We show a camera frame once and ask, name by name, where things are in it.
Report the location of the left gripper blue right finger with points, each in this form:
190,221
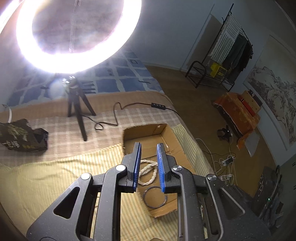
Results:
208,209

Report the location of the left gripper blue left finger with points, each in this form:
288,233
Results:
89,209

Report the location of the white power strip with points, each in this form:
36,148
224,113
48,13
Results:
230,159

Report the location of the cardboard box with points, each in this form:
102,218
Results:
158,143

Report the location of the yellow striped cloth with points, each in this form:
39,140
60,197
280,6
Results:
29,189

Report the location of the plaid beige blanket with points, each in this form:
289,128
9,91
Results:
114,113

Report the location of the black snack bag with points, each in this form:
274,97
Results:
19,136

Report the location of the orange cloth covered box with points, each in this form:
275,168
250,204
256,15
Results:
245,123

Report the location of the black mini tripod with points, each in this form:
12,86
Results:
75,94

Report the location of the black clothes rack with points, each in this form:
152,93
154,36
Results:
199,71

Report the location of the yellow box on rack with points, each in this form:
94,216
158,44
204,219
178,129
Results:
217,71

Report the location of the landscape painting scroll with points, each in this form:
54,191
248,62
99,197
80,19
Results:
273,80

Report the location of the blue patterned bedsheet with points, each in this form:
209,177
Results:
123,72

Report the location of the dark hanging clothes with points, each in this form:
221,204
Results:
237,58

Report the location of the white knit garment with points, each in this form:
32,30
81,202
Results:
225,40

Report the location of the white ring light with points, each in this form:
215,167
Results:
65,37

